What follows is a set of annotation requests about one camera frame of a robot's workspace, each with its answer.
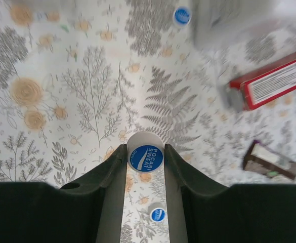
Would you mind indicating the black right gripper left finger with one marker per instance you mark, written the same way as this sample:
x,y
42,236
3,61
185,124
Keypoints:
x,y
87,209

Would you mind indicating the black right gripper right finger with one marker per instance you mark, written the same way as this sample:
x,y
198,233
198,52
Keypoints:
x,y
200,209

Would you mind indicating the blue white bottle cap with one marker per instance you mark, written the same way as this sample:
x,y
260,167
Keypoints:
x,y
182,16
156,212
145,152

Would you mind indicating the white bottle black cap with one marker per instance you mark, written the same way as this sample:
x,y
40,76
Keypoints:
x,y
222,23

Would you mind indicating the brown snack bar wrapper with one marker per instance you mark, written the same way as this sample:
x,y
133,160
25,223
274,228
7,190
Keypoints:
x,y
262,160

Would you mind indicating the floral table mat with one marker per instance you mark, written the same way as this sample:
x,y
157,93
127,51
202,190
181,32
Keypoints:
x,y
79,78

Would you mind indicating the red toothpaste box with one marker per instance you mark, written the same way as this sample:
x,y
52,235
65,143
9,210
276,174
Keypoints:
x,y
263,85

